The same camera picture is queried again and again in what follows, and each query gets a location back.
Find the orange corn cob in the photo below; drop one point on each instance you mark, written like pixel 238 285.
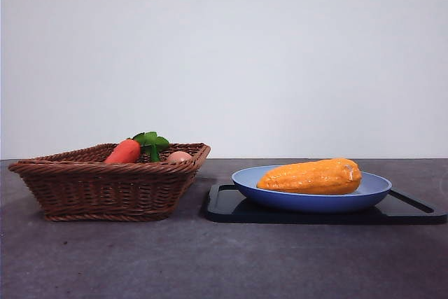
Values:
pixel 308 176

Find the blue plate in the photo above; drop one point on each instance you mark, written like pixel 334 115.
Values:
pixel 315 202

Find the brown wicker basket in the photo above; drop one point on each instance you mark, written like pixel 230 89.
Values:
pixel 105 190

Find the brown egg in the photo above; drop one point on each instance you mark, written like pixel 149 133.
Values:
pixel 179 156

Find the black rectangular tray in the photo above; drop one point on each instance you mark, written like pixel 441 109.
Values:
pixel 224 211

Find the orange carrot with green leaves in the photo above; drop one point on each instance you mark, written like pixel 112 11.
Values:
pixel 124 152

